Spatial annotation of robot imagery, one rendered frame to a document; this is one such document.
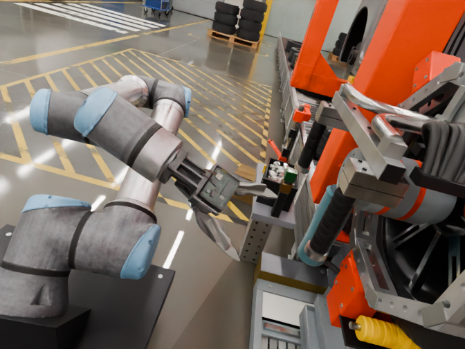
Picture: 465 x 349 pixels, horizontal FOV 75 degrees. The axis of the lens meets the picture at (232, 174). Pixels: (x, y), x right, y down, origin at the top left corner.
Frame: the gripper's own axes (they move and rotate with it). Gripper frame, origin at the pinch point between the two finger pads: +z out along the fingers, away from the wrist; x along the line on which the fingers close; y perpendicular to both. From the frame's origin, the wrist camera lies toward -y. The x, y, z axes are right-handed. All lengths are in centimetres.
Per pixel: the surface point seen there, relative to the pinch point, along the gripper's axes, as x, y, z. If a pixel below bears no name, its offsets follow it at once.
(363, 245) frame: 17.9, -20.3, 35.2
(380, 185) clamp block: 13.4, 16.0, 8.8
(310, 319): -5, -58, 54
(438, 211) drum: 24.1, 4.7, 30.4
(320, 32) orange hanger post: 204, -148, 3
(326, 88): 184, -173, 39
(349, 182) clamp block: 11.4, 14.3, 4.9
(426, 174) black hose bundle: 15.9, 21.2, 11.2
